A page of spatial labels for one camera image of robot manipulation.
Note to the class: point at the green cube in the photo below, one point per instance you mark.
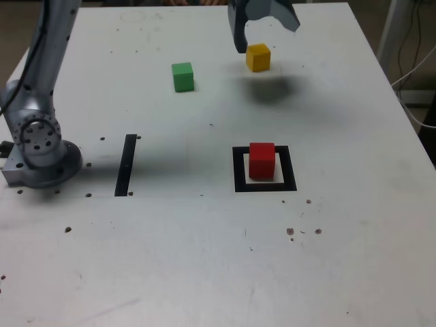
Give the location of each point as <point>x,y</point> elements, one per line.
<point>183,78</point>

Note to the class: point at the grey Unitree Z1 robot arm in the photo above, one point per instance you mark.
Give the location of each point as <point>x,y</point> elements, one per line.
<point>37,85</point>

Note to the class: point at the black tape strip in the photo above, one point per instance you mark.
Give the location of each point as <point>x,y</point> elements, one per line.
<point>125,163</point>

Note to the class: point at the red cube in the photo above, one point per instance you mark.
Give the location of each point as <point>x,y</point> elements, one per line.
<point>261,163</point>

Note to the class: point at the black tape square outline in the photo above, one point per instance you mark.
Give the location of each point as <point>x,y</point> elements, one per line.
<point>238,170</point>

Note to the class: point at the yellow cube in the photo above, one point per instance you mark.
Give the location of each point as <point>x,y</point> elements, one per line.
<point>257,58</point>

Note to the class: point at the white frame leg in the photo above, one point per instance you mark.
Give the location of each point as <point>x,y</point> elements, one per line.
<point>391,34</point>

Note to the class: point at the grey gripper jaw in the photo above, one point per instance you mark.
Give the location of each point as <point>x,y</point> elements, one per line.
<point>279,10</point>
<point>237,27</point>

